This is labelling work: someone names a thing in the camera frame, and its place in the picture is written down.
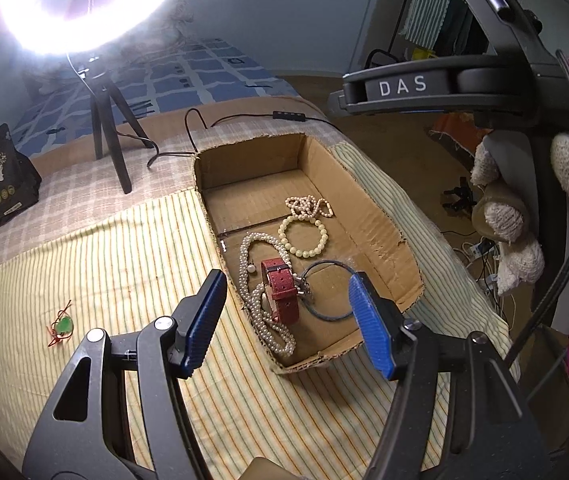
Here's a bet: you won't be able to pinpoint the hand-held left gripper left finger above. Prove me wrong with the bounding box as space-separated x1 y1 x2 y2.
22 269 228 480

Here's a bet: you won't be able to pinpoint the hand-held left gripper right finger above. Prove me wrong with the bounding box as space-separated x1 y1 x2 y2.
347 271 553 480

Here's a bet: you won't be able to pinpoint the long white pearl necklace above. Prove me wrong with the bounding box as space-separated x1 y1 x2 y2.
238 232 296 356

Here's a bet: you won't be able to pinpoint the black ring bangle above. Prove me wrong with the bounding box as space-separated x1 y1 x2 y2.
301 259 361 321

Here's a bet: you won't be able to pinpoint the red strap wristwatch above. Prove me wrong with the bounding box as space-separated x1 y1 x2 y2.
259 258 301 323

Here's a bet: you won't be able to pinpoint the cardboard box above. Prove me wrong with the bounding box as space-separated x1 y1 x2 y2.
193 132 425 375

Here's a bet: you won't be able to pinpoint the cream bead bracelet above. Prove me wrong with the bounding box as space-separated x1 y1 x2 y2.
278 215 329 257

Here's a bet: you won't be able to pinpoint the short pearl necklace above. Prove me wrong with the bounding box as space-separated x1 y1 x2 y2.
285 196 334 221

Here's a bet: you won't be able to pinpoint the green pendant with red cord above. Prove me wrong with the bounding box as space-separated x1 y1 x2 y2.
47 300 75 347

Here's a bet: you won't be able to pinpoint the person's right hand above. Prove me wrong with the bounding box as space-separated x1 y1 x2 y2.
471 132 569 322

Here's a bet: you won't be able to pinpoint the orange cloth covered box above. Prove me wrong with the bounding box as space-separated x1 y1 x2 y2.
429 112 491 162

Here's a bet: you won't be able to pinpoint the dark hanging garment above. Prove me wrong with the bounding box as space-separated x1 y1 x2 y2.
439 0 471 56

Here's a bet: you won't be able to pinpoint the white striped towel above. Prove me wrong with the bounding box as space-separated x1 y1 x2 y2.
407 0 453 48

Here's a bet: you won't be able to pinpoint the black clothes rack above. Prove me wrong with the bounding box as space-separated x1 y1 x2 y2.
365 0 465 77

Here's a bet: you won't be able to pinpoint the yellow striped blanket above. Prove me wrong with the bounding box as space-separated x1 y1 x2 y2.
0 145 520 480

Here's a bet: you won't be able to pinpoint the small black floor tripod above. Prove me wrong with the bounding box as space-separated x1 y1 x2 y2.
442 177 478 216

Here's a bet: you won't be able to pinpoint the white power strip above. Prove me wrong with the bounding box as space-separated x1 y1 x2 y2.
465 240 499 262

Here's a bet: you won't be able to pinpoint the beige plaid blanket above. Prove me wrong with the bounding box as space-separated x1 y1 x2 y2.
0 100 346 281

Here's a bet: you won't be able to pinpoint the black tripod stand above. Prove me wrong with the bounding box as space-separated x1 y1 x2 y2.
77 55 158 195

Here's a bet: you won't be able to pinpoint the blue checked quilt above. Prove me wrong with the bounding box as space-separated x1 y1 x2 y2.
12 37 300 157

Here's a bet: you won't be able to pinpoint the white floor cables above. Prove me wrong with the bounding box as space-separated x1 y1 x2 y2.
439 230 515 332

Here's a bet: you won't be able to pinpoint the black cable with inline switch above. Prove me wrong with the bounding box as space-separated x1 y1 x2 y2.
147 107 333 168

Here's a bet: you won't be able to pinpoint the white ring light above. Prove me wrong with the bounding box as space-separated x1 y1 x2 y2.
0 0 196 57

